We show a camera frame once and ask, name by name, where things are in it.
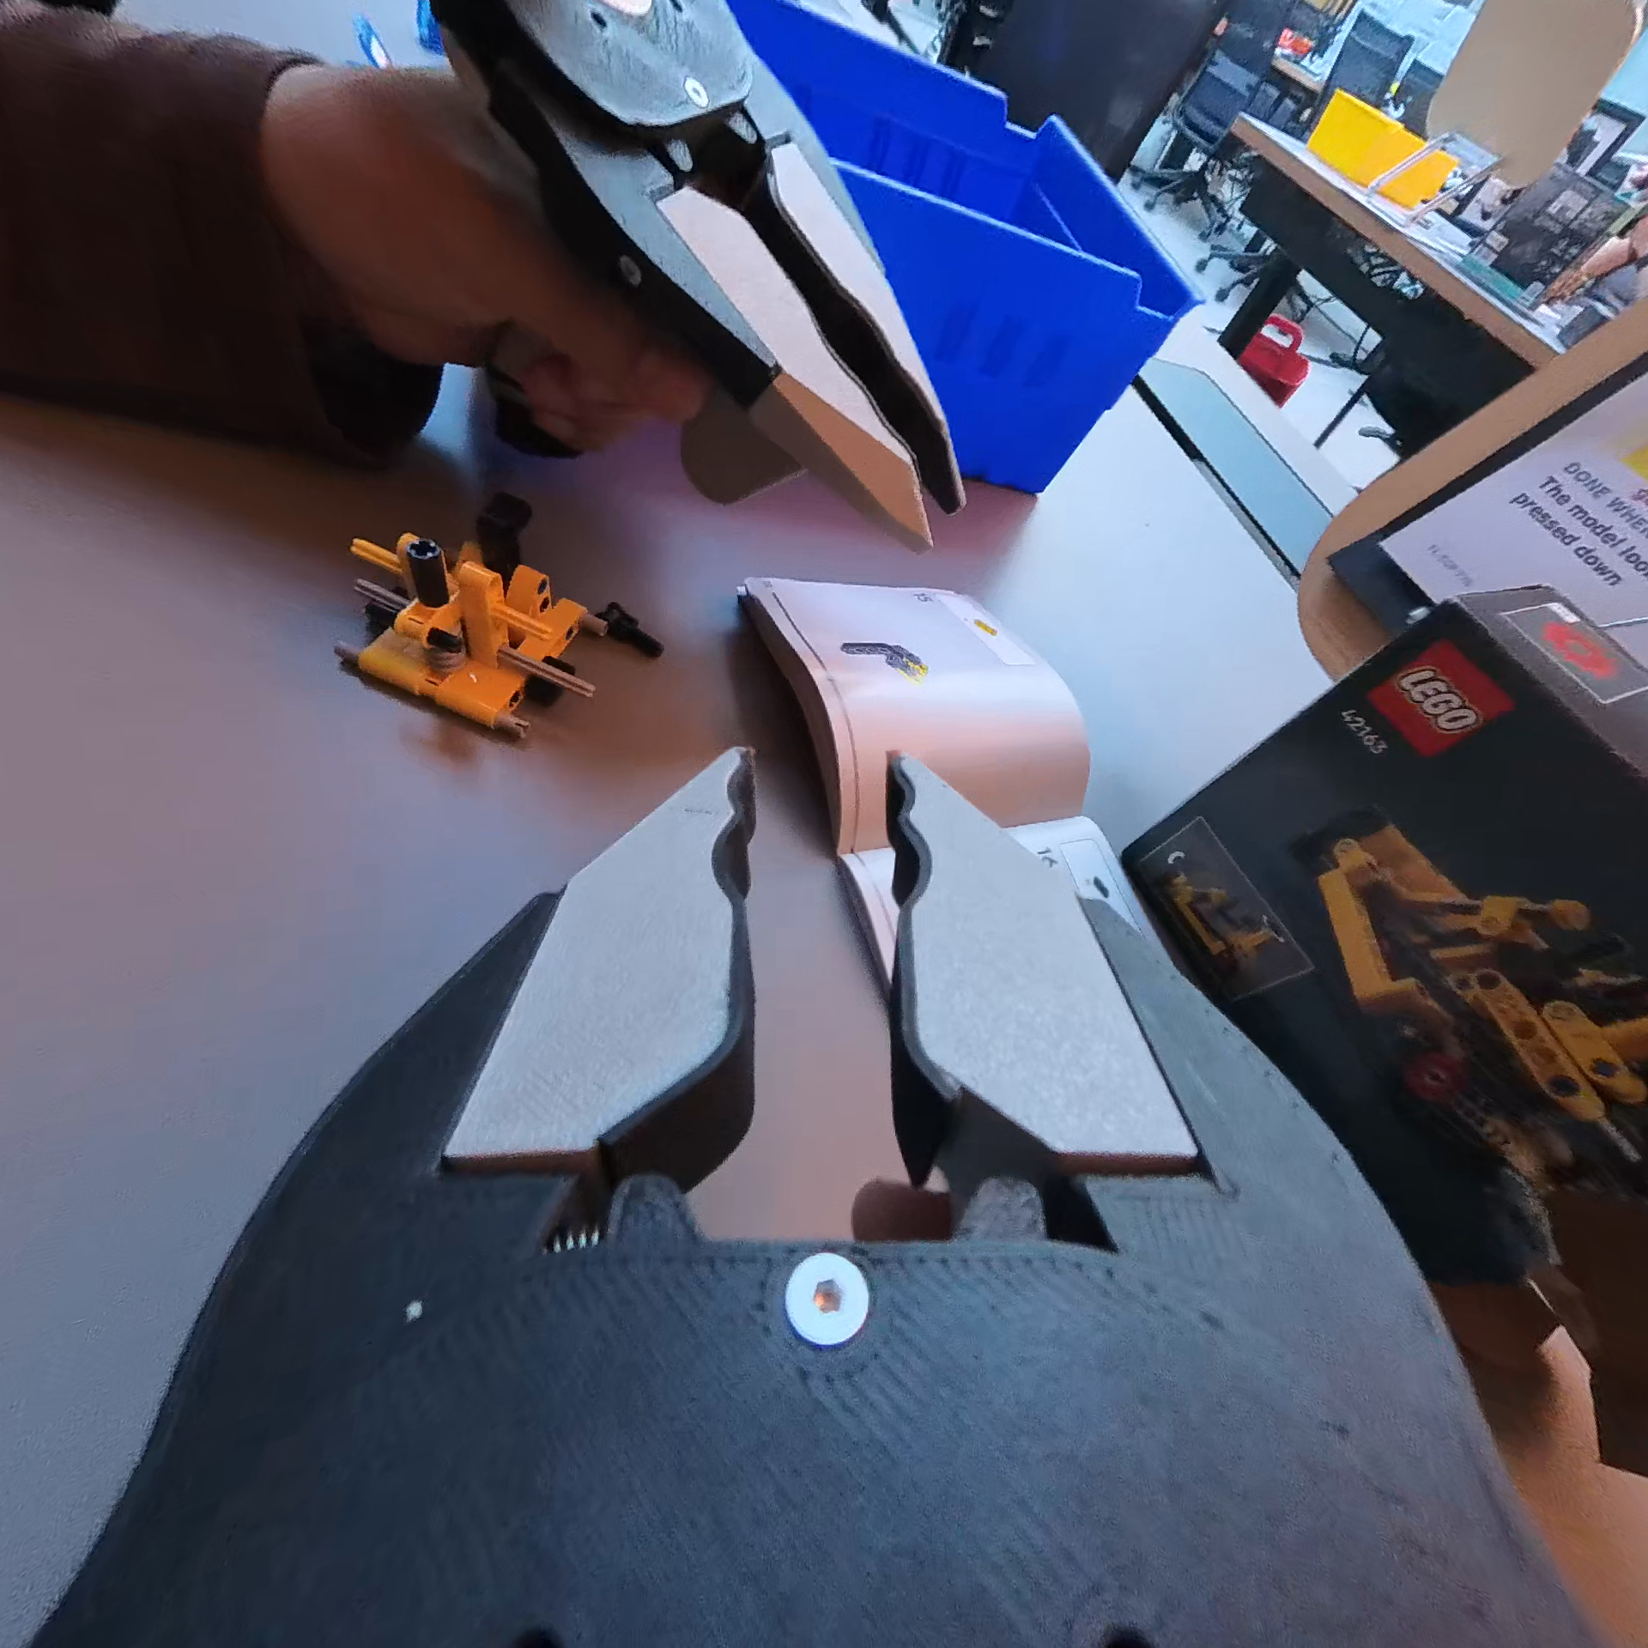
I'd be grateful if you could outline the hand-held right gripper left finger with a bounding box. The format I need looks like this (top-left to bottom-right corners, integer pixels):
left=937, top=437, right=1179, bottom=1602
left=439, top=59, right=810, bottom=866
left=442, top=748, right=762, bottom=1193

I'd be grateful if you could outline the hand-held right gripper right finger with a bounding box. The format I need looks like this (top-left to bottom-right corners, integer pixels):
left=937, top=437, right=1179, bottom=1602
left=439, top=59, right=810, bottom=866
left=885, top=753, right=1205, bottom=1193

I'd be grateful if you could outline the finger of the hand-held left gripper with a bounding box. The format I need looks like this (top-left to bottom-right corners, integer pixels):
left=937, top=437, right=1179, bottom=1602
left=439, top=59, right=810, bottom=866
left=657, top=184, right=935, bottom=555
left=741, top=134, right=968, bottom=518

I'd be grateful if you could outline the lego instruction booklet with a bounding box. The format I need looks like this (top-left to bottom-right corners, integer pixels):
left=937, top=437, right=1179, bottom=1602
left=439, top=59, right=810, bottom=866
left=738, top=578, right=1150, bottom=999

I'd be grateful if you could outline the black lego box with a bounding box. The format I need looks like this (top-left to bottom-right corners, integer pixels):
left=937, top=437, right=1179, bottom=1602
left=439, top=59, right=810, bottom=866
left=1121, top=586, right=1648, bottom=1477

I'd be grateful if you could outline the yellow lego model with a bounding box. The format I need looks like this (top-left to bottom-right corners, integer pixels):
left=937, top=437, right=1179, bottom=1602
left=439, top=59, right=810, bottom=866
left=335, top=494, right=607, bottom=744

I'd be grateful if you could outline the person's left hand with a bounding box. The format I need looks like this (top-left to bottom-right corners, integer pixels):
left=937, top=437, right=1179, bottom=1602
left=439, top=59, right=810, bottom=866
left=262, top=62, right=713, bottom=456

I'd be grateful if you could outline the large blue plastic bin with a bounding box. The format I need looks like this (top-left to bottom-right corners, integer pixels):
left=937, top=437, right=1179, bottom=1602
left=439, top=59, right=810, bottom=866
left=830, top=116, right=1205, bottom=497

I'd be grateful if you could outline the black office chair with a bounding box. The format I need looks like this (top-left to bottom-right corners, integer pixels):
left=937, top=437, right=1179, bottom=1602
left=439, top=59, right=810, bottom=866
left=1143, top=49, right=1272, bottom=213
left=1313, top=11, right=1418, bottom=117

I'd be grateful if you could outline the grey desk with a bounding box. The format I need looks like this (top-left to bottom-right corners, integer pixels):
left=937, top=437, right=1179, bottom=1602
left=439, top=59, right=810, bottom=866
left=1140, top=358, right=1360, bottom=581

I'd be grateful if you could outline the red container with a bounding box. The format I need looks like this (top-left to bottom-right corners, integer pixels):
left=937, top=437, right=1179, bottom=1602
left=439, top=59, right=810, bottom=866
left=1239, top=315, right=1312, bottom=409

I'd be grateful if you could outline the round wooden table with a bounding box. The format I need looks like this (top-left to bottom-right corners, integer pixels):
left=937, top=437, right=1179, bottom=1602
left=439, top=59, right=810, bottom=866
left=1298, top=303, right=1648, bottom=684

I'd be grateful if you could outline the yellow plastic bin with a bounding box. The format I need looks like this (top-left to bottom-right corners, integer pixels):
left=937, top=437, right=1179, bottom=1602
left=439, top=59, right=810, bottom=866
left=1306, top=88, right=1463, bottom=210

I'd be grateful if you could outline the long wooden desk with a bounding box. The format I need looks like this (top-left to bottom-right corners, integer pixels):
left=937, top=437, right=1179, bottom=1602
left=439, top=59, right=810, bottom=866
left=1229, top=114, right=1612, bottom=372

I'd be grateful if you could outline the beige board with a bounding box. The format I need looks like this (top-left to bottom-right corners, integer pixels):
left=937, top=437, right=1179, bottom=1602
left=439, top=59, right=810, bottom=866
left=1427, top=0, right=1640, bottom=189

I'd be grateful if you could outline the framed instruction sign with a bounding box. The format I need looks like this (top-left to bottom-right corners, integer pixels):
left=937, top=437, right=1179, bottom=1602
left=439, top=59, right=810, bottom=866
left=1327, top=373, right=1648, bottom=636

